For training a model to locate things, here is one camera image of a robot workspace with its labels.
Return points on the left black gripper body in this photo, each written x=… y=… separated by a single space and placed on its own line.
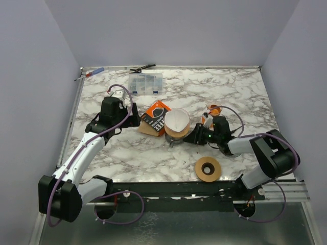
x=133 y=116

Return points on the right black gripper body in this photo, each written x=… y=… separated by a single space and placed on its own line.
x=198 y=133

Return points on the orange coffee filter box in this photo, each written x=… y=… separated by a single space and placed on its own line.
x=153 y=120

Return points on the white paper coffee filter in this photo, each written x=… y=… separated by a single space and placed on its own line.
x=176 y=118

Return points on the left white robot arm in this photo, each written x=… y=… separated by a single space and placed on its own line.
x=62 y=195

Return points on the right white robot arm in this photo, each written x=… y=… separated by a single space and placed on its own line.
x=276 y=157

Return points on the orange glass carafe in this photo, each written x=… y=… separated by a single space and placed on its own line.
x=213 y=109

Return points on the clear plastic screw organizer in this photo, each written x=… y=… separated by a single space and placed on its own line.
x=145 y=83

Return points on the red blue screwdriver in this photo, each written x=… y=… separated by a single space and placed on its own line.
x=90 y=74

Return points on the black pliers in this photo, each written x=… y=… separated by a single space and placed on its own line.
x=139 y=69

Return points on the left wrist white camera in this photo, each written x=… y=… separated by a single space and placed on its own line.
x=119 y=93

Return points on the wrist white camera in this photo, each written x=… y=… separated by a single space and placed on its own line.
x=207 y=120
x=119 y=93

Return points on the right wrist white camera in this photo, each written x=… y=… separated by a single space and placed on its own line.
x=207 y=120

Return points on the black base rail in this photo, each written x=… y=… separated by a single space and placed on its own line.
x=193 y=196

